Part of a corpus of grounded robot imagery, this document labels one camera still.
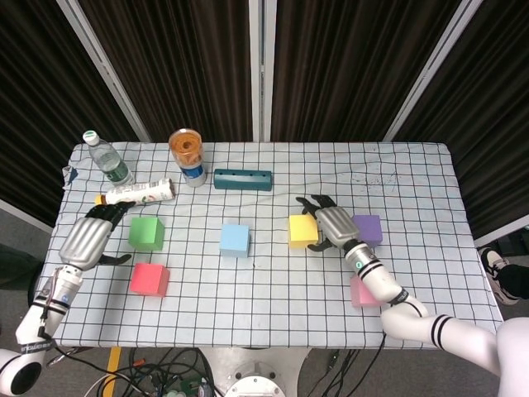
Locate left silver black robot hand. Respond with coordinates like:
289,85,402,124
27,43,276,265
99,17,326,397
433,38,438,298
59,200,136,273

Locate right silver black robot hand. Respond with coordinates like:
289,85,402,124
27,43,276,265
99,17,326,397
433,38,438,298
295,194,361,253

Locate purple foam cube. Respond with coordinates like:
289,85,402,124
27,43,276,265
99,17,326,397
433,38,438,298
350,213,383,248

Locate yellow foam cube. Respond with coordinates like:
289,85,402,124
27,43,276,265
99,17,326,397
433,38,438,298
288,213,320,249

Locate green foam cube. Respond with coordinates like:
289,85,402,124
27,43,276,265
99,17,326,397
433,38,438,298
128,216,166,252

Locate red foam cube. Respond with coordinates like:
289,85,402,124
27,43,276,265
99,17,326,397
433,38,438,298
129,262,171,298

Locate light blue foam cube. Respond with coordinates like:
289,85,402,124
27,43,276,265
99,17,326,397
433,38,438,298
218,223,252,259

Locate pink foam cube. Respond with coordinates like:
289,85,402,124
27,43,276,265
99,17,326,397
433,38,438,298
350,275,384,309

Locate white labelled drink bottle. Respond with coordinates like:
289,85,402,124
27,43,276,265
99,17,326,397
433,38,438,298
93,177,177,208

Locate clear water bottle green label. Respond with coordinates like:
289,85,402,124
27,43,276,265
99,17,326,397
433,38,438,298
82,130,136,186

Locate teal block with holes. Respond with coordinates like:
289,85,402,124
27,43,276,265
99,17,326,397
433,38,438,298
212,168,274,193

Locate white checkered tablecloth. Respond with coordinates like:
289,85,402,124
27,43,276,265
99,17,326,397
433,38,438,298
31,141,505,351

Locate blue and white can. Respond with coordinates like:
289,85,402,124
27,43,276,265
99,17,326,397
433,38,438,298
180,163,207,189

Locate clear jar of rubber bands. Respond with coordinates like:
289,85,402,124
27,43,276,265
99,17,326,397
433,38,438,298
168,127,204,170

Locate dark pleated curtain panel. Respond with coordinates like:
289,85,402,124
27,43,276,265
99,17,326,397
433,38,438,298
394,0,529,241
270,0,460,142
0,0,140,227
78,0,254,142

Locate white and black sneaker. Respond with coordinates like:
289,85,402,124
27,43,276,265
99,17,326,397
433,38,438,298
479,246,520,306

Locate black trouser leg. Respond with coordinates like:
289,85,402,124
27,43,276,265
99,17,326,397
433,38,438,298
498,260,529,301

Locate white screen base rail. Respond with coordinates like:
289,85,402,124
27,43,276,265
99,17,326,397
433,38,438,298
0,198,55,235
473,225,529,247

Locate white floor cable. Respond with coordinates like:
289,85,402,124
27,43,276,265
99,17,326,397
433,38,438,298
84,371,145,397

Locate tangled black floor cables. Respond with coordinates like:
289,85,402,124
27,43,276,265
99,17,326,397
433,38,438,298
47,347,216,397

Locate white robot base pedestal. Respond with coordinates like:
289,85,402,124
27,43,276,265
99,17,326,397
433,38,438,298
198,346,311,397

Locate white aluminium screen post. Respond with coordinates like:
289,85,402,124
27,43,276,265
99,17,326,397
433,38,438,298
247,0,277,141
55,0,152,144
382,0,484,142

